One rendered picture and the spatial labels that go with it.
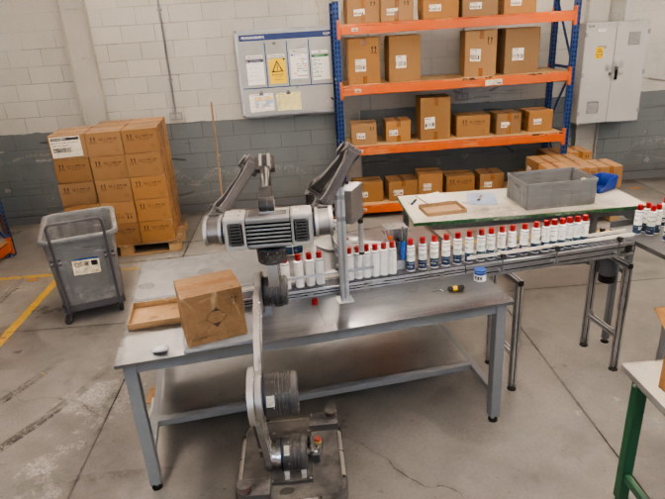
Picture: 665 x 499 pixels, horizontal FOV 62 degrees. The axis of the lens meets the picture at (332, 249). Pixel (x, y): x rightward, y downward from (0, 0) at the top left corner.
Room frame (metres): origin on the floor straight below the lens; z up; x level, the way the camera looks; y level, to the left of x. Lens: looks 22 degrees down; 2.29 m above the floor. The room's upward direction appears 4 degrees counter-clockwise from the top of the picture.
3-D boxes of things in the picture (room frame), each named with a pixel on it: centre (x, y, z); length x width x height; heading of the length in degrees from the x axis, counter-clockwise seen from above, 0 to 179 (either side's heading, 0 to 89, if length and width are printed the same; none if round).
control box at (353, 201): (2.91, -0.11, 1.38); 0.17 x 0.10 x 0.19; 156
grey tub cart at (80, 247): (4.66, 2.21, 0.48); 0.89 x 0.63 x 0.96; 21
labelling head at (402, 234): (3.15, -0.38, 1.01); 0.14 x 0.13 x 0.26; 101
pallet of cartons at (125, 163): (6.21, 2.34, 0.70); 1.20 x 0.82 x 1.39; 98
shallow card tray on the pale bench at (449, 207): (4.38, -0.93, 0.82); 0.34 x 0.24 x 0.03; 98
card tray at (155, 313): (2.79, 0.99, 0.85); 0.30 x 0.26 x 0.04; 101
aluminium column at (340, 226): (2.84, -0.05, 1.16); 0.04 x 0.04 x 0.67; 11
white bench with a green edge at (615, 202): (4.53, -1.58, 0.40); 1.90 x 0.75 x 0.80; 92
